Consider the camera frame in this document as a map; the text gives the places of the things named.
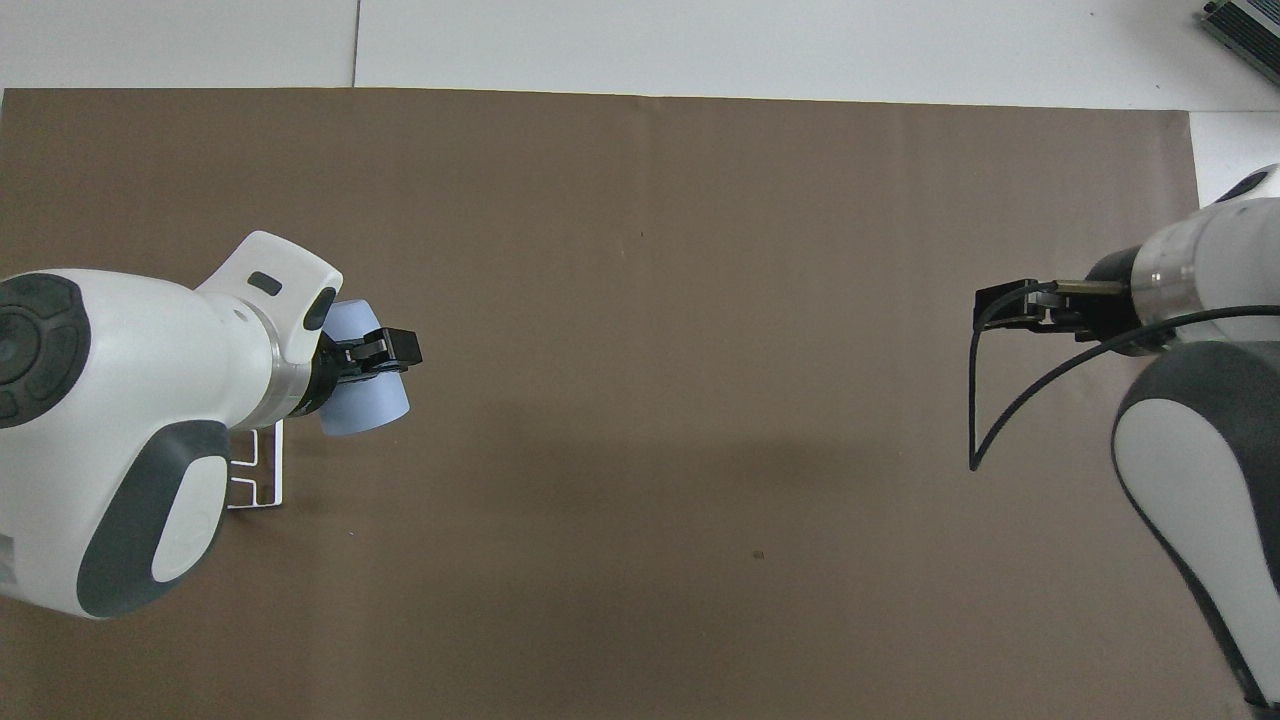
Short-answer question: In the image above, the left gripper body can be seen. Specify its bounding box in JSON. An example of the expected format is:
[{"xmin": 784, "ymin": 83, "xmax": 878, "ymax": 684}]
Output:
[{"xmin": 306, "ymin": 333, "xmax": 365, "ymax": 414}]

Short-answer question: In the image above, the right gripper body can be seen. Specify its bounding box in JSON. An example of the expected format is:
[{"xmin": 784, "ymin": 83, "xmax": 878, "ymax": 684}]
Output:
[{"xmin": 1074, "ymin": 245, "xmax": 1151, "ymax": 347}]

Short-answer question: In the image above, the light blue cup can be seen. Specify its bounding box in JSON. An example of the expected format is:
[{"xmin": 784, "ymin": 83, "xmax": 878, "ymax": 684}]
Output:
[{"xmin": 319, "ymin": 298, "xmax": 412, "ymax": 437}]

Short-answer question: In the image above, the white cup holder rack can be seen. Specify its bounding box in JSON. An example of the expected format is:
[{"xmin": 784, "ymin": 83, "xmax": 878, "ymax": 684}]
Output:
[{"xmin": 227, "ymin": 419, "xmax": 287, "ymax": 512}]

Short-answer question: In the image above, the grey metal device box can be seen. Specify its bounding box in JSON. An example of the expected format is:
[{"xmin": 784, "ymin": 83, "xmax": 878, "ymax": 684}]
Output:
[{"xmin": 1200, "ymin": 0, "xmax": 1280, "ymax": 74}]

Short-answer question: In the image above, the black cable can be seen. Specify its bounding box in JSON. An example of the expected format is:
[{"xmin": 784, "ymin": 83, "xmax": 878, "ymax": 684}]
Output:
[{"xmin": 967, "ymin": 282, "xmax": 1280, "ymax": 474}]

